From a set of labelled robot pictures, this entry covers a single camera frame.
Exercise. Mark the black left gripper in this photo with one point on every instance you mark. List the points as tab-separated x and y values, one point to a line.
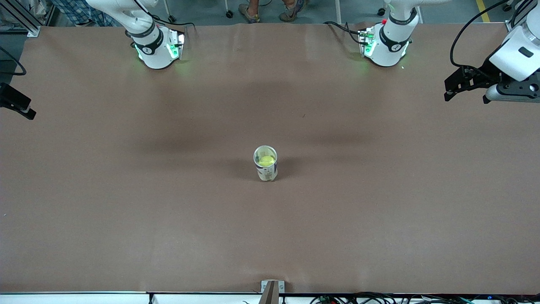
483	72

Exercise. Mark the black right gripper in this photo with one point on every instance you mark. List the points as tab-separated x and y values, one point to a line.
12	99

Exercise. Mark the yellow tennis ball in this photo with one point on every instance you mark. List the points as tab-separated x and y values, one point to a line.
266	161

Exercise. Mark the blue white tennis ball can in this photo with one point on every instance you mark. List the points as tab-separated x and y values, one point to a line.
265	174

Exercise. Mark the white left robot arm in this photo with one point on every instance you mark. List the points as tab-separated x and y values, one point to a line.
392	46

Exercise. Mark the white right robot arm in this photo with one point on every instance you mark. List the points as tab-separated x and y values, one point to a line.
152	50

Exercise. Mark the blue plaid cloth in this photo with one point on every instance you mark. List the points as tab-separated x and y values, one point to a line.
84	10

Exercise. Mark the white pole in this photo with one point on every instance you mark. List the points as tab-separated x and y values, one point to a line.
338	10

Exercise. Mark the white stand leg with caster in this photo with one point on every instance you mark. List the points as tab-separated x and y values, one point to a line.
171	18

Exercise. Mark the aluminium frame profile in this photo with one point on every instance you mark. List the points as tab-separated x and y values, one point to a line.
25	23
509	28

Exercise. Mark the white table edge rail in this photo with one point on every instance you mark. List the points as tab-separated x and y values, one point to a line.
84	299

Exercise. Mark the grey metal mount bracket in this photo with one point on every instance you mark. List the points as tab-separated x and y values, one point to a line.
272	291

